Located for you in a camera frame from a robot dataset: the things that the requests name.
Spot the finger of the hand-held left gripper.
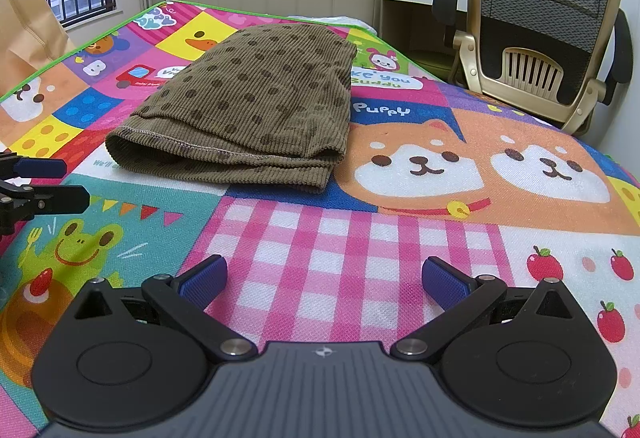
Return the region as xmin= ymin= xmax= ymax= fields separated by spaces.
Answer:
xmin=0 ymin=152 xmax=68 ymax=179
xmin=0 ymin=180 xmax=91 ymax=237

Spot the brown polka dot garment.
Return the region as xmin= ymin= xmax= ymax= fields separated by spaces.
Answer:
xmin=105 ymin=22 xmax=358 ymax=195

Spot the brown paper bag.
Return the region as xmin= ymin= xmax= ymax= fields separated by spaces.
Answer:
xmin=0 ymin=0 xmax=76 ymax=73

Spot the beige mesh office chair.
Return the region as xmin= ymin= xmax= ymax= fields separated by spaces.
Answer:
xmin=432 ymin=0 xmax=633 ymax=136

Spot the colourful printed play mat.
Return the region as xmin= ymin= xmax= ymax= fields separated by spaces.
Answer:
xmin=0 ymin=0 xmax=640 ymax=438

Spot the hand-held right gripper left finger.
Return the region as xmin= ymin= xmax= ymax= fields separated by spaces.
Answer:
xmin=72 ymin=255 xmax=257 ymax=364

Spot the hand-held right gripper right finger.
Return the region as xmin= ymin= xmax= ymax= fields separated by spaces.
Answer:
xmin=390 ymin=256 xmax=573 ymax=362

